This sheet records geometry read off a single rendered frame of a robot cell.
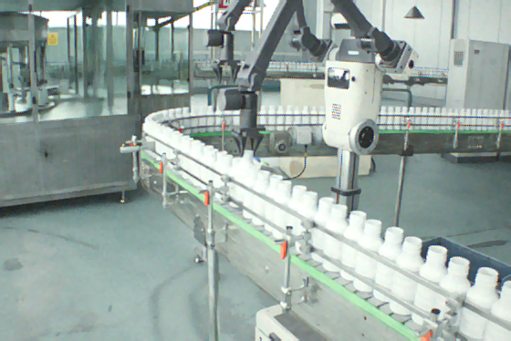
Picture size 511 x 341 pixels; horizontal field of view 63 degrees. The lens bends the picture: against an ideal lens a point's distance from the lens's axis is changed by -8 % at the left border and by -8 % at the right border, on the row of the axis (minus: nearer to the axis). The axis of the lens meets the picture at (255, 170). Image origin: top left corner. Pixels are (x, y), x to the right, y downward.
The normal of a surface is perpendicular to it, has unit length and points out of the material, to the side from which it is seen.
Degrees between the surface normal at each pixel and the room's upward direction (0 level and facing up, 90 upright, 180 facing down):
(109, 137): 90
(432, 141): 90
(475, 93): 90
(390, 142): 90
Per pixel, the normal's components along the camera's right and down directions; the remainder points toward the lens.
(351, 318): -0.86, 0.11
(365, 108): 0.50, 0.41
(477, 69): 0.22, 0.26
